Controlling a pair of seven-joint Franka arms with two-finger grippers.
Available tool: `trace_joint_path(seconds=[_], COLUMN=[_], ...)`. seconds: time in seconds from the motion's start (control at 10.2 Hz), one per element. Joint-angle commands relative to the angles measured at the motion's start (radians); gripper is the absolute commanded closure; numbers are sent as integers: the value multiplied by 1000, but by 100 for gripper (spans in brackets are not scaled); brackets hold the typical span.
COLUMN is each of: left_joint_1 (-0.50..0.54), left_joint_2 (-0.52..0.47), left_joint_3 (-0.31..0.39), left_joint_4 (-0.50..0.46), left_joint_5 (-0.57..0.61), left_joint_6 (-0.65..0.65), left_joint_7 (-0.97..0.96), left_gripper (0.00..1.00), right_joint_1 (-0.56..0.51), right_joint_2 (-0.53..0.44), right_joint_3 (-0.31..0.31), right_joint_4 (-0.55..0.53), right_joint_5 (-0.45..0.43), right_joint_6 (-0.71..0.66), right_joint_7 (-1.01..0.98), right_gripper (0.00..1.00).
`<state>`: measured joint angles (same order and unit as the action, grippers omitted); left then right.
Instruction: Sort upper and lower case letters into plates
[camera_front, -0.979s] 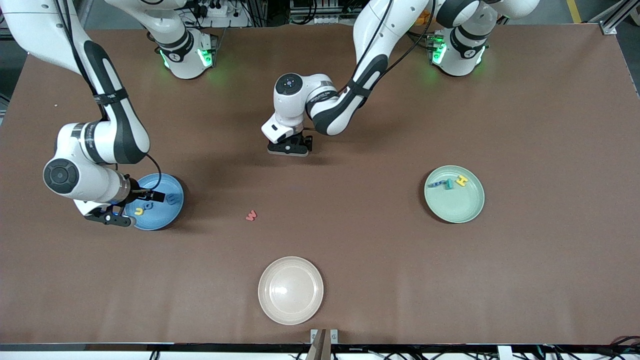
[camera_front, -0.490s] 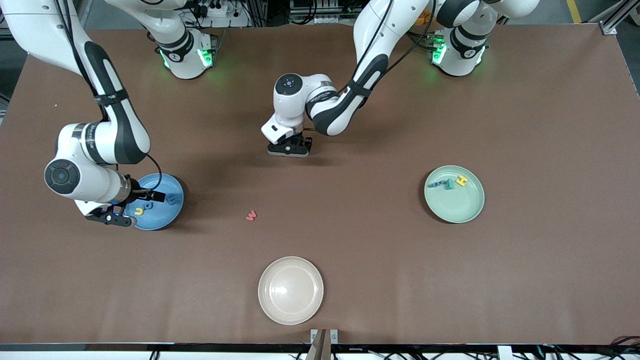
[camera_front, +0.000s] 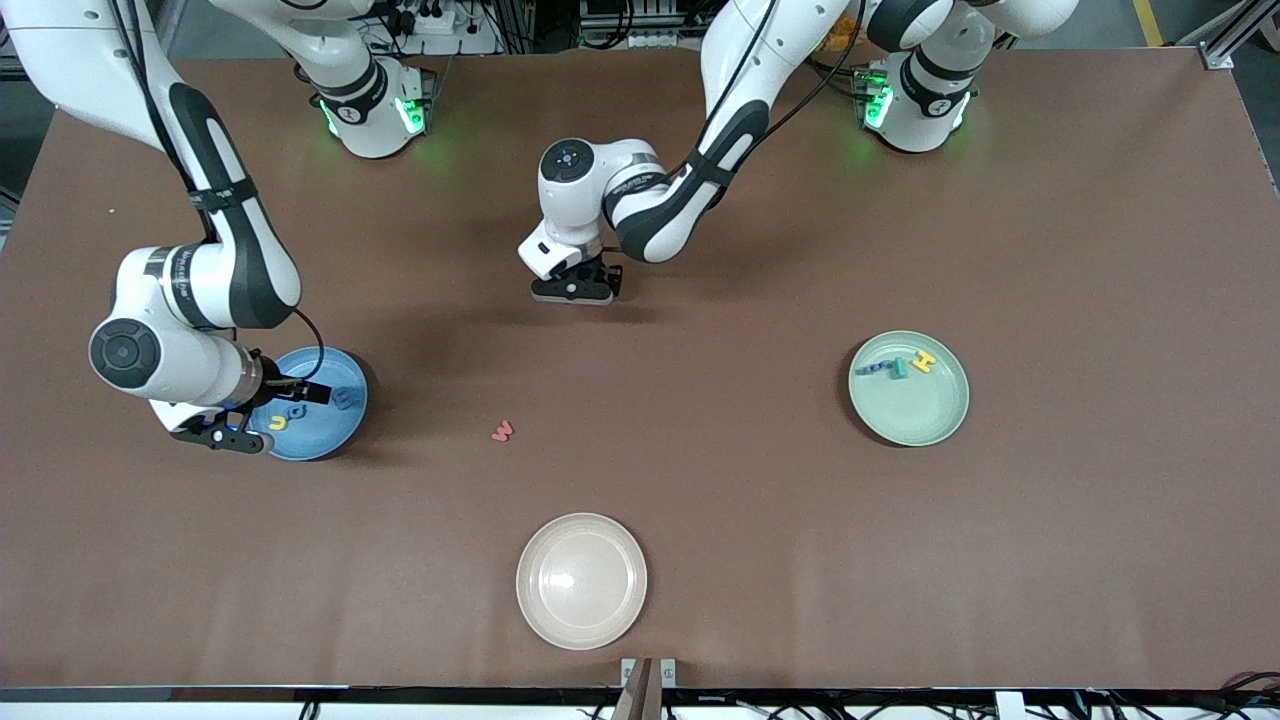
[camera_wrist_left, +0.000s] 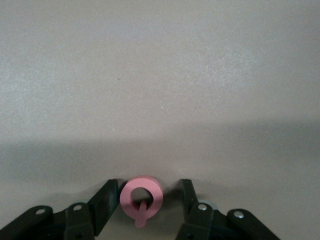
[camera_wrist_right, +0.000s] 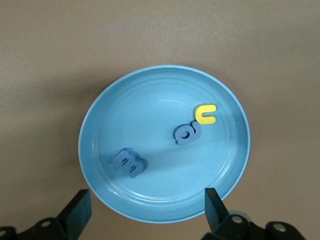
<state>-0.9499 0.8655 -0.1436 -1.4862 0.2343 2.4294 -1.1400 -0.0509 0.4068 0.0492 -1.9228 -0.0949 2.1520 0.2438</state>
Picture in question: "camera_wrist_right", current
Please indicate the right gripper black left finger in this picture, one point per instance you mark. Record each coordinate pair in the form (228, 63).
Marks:
(70, 220)

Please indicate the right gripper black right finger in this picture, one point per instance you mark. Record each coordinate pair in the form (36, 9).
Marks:
(225, 225)

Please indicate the blue foam letter m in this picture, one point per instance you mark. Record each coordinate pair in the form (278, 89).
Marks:
(132, 170)

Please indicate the blue foam letter g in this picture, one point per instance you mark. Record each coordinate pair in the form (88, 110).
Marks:
(195, 133)

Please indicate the yellow foam letter u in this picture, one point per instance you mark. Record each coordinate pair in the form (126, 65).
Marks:
(198, 113)

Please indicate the blue plate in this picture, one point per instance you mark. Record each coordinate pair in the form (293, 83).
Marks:
(150, 112)

